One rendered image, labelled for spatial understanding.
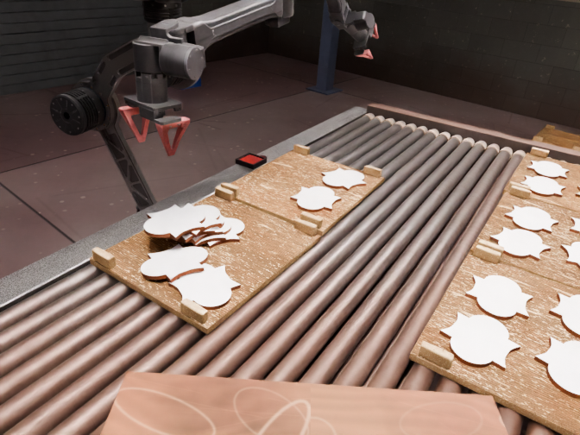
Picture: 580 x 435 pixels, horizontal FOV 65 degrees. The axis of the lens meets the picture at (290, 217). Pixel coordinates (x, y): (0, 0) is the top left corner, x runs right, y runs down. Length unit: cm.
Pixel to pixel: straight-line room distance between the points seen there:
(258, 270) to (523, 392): 55
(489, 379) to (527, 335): 16
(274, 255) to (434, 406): 53
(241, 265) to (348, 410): 48
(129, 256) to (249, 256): 27
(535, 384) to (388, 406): 34
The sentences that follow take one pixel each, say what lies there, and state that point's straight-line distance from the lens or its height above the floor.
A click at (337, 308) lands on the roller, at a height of 92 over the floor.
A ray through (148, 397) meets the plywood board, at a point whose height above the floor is 104.
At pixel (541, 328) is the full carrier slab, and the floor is 94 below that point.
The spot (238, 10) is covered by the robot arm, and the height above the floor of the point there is 142.
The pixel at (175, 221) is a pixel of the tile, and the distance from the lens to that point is 107.
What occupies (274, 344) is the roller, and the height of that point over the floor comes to 92.
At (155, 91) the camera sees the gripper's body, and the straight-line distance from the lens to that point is 91.
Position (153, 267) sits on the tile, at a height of 95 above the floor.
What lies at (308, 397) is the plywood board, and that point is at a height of 104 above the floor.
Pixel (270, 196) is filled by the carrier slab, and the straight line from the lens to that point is 130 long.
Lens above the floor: 155
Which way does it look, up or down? 31 degrees down
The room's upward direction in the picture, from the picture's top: 4 degrees clockwise
